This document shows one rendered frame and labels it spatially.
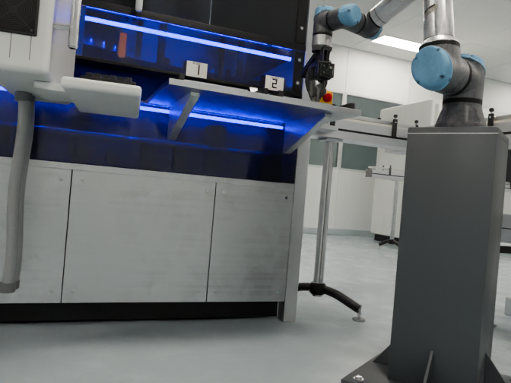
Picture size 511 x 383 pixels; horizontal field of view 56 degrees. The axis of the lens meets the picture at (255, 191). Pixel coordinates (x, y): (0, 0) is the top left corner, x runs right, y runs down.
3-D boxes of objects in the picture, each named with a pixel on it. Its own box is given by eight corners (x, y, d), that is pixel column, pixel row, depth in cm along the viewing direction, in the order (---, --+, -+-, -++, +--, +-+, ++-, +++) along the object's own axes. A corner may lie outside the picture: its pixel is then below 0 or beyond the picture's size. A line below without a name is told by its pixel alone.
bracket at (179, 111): (166, 139, 187) (169, 106, 187) (174, 140, 188) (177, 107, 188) (187, 131, 155) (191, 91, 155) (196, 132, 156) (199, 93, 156)
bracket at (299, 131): (282, 153, 205) (284, 122, 205) (288, 153, 206) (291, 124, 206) (322, 148, 173) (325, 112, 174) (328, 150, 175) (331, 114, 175)
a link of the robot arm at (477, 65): (490, 102, 148) (494, 59, 148) (468, 94, 140) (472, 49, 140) (454, 106, 157) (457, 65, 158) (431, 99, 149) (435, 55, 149)
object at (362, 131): (301, 132, 218) (304, 98, 219) (287, 135, 233) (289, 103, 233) (420, 149, 244) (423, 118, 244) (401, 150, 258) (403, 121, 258)
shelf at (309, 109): (144, 106, 191) (144, 100, 191) (300, 128, 217) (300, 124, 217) (168, 83, 146) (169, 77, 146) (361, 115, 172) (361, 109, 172)
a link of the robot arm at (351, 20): (369, 8, 173) (346, 15, 182) (349, -2, 166) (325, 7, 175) (367, 30, 173) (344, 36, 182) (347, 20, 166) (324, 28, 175)
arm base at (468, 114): (490, 136, 151) (492, 105, 151) (481, 128, 139) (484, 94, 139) (439, 136, 159) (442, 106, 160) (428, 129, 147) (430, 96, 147)
